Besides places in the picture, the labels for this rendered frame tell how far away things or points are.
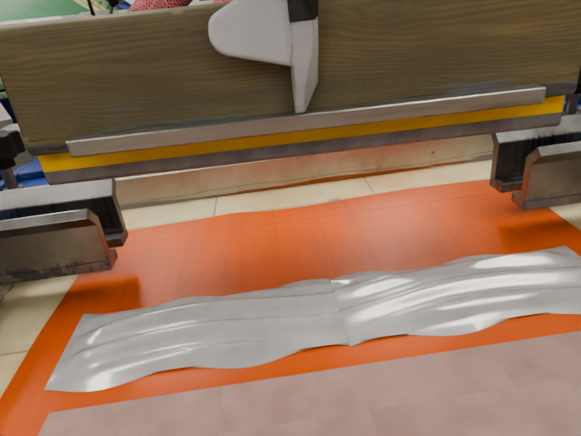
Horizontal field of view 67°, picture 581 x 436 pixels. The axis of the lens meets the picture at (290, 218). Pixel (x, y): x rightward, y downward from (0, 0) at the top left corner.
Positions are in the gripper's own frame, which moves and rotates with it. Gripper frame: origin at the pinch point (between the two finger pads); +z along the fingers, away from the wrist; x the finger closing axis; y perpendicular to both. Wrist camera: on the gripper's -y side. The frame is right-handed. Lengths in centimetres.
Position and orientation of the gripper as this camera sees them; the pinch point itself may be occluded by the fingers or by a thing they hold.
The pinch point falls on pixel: (305, 83)
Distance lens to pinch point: 29.7
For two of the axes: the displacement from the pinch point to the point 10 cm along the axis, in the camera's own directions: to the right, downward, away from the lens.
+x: 0.9, 4.4, -9.0
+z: 1.0, 8.9, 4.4
